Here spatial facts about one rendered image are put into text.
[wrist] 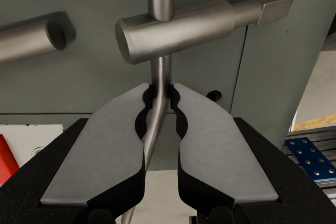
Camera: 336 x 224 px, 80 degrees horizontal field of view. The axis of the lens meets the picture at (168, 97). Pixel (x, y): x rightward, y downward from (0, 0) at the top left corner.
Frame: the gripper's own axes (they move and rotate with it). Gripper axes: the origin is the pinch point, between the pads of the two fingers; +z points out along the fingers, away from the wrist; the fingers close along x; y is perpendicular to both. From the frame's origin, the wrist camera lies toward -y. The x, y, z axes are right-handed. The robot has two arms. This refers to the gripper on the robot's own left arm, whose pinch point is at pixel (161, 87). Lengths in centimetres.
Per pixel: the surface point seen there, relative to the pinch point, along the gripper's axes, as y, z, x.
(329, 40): 0.1, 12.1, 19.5
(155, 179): 175, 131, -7
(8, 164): 10.5, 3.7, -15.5
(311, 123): 103, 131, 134
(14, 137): 7.7, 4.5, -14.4
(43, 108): 4.5, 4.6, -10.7
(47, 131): 7.1, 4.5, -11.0
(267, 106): 4.4, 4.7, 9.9
